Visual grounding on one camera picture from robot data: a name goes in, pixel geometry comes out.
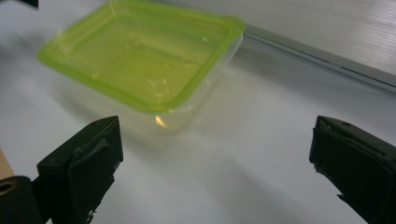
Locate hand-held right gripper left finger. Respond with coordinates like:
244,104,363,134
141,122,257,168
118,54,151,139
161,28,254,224
36,115,124,224

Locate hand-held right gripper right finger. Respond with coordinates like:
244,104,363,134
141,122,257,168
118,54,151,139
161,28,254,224
308,115,396,224

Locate clear plastic container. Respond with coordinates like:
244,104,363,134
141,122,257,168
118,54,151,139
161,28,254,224
52,32,245,135

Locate green transparent plastic container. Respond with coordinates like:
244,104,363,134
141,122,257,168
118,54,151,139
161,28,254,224
36,0,247,114

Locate aluminium profile bar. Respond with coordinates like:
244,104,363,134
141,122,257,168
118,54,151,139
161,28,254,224
152,0,396,95

